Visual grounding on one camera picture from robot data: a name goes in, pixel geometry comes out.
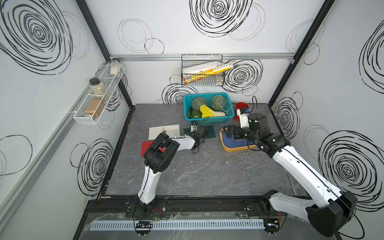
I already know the left green melon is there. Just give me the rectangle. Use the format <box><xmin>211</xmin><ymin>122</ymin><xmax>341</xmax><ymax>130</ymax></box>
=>
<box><xmin>192</xmin><ymin>97</ymin><xmax>207</xmax><ymax>111</ymax></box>

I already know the yellow storage box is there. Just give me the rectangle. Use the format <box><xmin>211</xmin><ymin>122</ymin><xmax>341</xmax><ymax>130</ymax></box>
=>
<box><xmin>218</xmin><ymin>127</ymin><xmax>258</xmax><ymax>153</ymax></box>

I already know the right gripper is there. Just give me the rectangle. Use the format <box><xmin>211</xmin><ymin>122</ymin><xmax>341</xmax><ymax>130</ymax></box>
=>
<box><xmin>222</xmin><ymin>123</ymin><xmax>258</xmax><ymax>145</ymax></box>

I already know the white envelope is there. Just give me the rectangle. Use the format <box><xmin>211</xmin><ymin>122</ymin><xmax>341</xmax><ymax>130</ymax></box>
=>
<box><xmin>148</xmin><ymin>125</ymin><xmax>181</xmax><ymax>141</ymax></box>

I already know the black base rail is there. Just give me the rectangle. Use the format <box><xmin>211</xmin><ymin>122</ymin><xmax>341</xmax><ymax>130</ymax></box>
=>
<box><xmin>83</xmin><ymin>196</ymin><xmax>288</xmax><ymax>219</ymax></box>

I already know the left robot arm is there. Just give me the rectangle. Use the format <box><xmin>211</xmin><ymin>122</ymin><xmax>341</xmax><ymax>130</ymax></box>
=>
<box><xmin>137</xmin><ymin>126</ymin><xmax>209</xmax><ymax>208</ymax></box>

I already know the brown block package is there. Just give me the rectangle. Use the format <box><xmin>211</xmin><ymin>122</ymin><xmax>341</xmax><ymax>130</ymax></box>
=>
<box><xmin>85</xmin><ymin>99</ymin><xmax>105</xmax><ymax>118</ymax></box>

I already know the dark green envelope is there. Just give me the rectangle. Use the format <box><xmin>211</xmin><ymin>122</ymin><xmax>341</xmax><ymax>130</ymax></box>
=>
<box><xmin>183</xmin><ymin>125</ymin><xmax>216</xmax><ymax>139</ymax></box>

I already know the right green melon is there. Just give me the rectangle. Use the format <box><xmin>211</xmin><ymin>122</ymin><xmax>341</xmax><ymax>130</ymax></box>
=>
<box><xmin>211</xmin><ymin>95</ymin><xmax>227</xmax><ymax>111</ymax></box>

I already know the black lid spice jar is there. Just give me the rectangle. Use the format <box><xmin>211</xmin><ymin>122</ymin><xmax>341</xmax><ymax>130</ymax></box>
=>
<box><xmin>89</xmin><ymin>78</ymin><xmax>107</xmax><ymax>98</ymax></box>

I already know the teal plastic basket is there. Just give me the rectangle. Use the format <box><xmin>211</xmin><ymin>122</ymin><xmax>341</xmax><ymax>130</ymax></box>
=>
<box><xmin>184</xmin><ymin>93</ymin><xmax>235</xmax><ymax>124</ymax></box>

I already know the white wire wall shelf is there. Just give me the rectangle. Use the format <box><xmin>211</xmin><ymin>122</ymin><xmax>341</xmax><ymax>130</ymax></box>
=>
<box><xmin>74</xmin><ymin>59</ymin><xmax>125</xmax><ymax>130</ymax></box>

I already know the green melon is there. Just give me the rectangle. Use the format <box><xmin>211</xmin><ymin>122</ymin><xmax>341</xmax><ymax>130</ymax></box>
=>
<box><xmin>192</xmin><ymin>97</ymin><xmax>207</xmax><ymax>111</ymax></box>
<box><xmin>211</xmin><ymin>95</ymin><xmax>227</xmax><ymax>111</ymax></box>

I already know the navy blue envelope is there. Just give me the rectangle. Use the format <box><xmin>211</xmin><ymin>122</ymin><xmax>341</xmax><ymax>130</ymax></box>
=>
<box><xmin>222</xmin><ymin>128</ymin><xmax>256</xmax><ymax>150</ymax></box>

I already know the red envelope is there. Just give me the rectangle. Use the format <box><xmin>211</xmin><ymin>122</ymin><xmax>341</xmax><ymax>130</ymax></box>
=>
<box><xmin>141</xmin><ymin>141</ymin><xmax>165</xmax><ymax>158</ymax></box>

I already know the white slotted cable duct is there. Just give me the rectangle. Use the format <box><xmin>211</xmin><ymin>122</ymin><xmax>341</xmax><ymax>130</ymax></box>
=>
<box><xmin>90</xmin><ymin>219</ymin><xmax>265</xmax><ymax>231</ymax></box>

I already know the white wrap box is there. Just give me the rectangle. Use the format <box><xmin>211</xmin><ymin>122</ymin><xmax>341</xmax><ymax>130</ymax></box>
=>
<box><xmin>182</xmin><ymin>61</ymin><xmax>223</xmax><ymax>74</ymax></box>

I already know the clear lid jar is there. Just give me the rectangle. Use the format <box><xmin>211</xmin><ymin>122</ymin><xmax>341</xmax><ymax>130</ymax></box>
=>
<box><xmin>110</xmin><ymin>58</ymin><xmax>121</xmax><ymax>76</ymax></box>

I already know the black wire wall basket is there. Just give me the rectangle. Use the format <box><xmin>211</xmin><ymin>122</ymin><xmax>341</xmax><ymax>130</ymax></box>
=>
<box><xmin>181</xmin><ymin>54</ymin><xmax>223</xmax><ymax>87</ymax></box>

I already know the yellow foil roll box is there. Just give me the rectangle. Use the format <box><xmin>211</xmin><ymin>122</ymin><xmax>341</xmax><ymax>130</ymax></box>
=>
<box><xmin>183</xmin><ymin>64</ymin><xmax>233</xmax><ymax>85</ymax></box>

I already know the yellow white cabbage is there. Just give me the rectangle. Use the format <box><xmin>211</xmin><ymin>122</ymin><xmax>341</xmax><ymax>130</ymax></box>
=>
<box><xmin>200</xmin><ymin>105</ymin><xmax>227</xmax><ymax>118</ymax></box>

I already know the green pepper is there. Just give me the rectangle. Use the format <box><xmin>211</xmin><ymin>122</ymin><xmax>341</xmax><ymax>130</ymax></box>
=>
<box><xmin>189</xmin><ymin>110</ymin><xmax>202</xmax><ymax>119</ymax></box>

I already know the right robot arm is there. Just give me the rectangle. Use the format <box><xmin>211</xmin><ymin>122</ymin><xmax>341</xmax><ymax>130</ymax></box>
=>
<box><xmin>223</xmin><ymin>113</ymin><xmax>358</xmax><ymax>237</ymax></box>

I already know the red cup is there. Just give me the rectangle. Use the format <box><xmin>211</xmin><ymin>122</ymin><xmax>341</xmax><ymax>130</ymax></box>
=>
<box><xmin>234</xmin><ymin>102</ymin><xmax>249</xmax><ymax>122</ymax></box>

